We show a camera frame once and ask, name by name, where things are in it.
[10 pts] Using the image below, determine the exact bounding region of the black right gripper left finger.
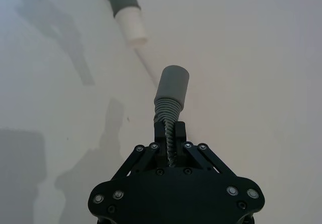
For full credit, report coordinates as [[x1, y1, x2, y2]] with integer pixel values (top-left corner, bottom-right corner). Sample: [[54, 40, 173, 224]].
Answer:
[[110, 121, 169, 182]]

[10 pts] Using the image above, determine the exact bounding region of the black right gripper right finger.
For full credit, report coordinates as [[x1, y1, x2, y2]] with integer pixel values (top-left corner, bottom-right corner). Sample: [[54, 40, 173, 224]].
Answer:
[[174, 121, 237, 177]]

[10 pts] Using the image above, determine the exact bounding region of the grey tube with white end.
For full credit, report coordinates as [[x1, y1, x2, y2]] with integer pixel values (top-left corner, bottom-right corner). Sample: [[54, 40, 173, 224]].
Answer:
[[104, 0, 149, 49]]

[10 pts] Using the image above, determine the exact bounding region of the grey corrugated hose with cuff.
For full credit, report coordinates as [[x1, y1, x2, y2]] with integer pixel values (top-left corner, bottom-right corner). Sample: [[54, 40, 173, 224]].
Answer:
[[152, 64, 190, 169]]

